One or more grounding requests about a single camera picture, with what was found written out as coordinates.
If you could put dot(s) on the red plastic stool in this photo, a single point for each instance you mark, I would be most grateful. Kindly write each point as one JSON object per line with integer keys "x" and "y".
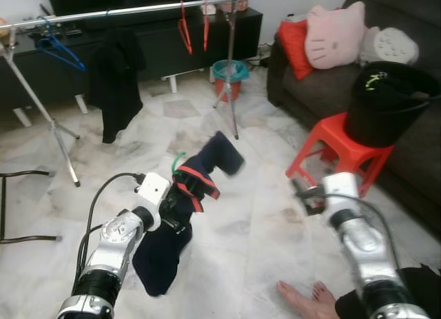
{"x": 337, "y": 136}

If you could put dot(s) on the green plastic hanger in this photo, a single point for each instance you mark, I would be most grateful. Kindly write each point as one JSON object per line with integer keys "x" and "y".
{"x": 174, "y": 160}

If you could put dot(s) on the dark grey fabric sofa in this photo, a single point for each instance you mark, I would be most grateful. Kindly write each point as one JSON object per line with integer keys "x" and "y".
{"x": 317, "y": 91}

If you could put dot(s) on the black TV console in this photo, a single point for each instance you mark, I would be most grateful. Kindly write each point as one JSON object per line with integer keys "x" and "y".
{"x": 165, "y": 50}

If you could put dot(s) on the black plastic bucket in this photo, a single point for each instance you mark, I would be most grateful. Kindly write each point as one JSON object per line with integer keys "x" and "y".
{"x": 379, "y": 119}

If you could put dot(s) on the silver metal clothes rack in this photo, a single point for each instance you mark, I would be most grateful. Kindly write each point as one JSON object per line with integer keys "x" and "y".
{"x": 138, "y": 9}

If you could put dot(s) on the grey round creature cushion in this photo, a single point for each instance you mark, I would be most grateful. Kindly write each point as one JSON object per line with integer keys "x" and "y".
{"x": 393, "y": 47}

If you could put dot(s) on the pink cat face cushion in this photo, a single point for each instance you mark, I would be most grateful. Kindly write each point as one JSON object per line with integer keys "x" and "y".
{"x": 334, "y": 40}

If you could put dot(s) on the navy polo shirt red trim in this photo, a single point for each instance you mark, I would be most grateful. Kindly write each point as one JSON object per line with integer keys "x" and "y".
{"x": 162, "y": 257}

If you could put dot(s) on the red cushion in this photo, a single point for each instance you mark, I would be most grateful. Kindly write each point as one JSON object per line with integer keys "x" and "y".
{"x": 295, "y": 50}

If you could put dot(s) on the orange bin teal liner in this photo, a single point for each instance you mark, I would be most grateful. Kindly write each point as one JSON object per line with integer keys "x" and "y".
{"x": 231, "y": 74}

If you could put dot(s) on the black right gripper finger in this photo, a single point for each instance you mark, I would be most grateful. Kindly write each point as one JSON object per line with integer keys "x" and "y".
{"x": 308, "y": 203}
{"x": 299, "y": 187}

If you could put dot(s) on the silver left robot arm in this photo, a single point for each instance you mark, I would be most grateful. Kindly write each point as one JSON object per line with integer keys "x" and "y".
{"x": 114, "y": 247}

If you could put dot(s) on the blue plastic hanger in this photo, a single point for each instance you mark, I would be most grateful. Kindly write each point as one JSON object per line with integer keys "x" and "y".
{"x": 62, "y": 50}

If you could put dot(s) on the person's bare foot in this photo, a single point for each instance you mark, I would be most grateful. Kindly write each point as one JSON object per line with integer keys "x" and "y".
{"x": 303, "y": 302}

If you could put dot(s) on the black shirt green print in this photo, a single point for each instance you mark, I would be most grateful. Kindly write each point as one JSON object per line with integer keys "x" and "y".
{"x": 393, "y": 85}

